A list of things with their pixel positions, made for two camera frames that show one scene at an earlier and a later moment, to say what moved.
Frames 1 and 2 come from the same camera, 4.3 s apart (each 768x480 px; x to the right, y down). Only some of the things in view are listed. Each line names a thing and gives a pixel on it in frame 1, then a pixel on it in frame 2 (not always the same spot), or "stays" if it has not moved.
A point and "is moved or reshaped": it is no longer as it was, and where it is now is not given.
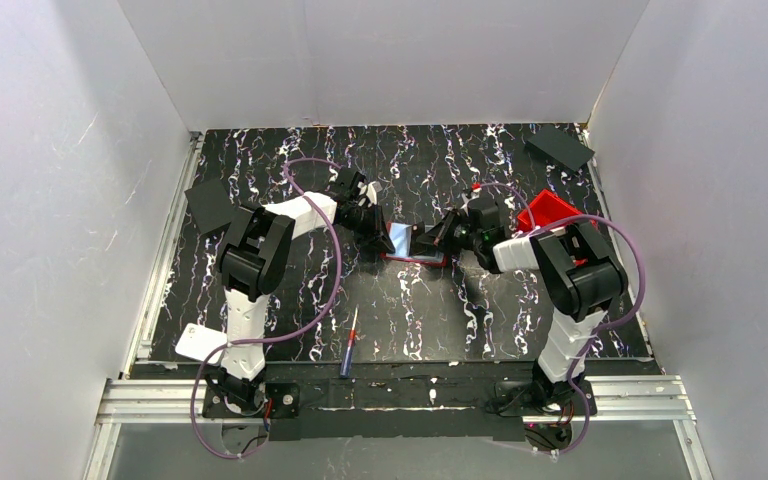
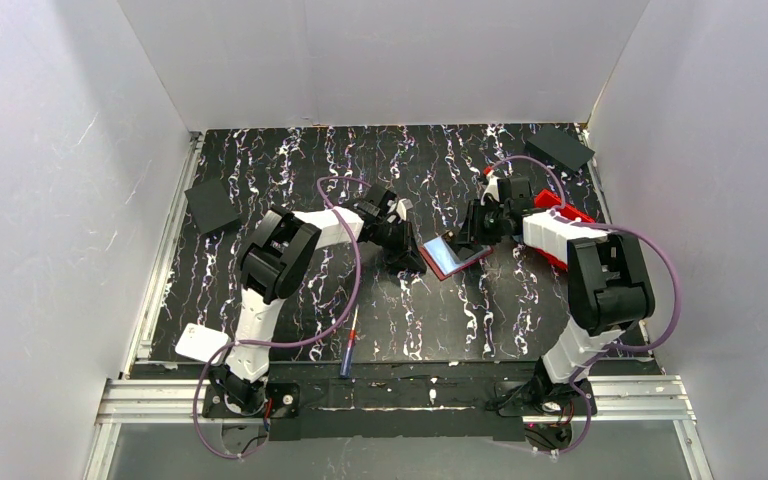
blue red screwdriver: x=348 y=353 stays
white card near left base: x=199 y=341 stays
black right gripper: x=454 y=226 → x=479 y=228
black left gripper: x=367 y=220 → x=396 y=234
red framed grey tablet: x=400 y=234 is moved or reshaped
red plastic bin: x=545 y=208 stays
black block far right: x=560 y=148 stays
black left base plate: x=273 y=400 stays
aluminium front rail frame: x=619 y=399 stays
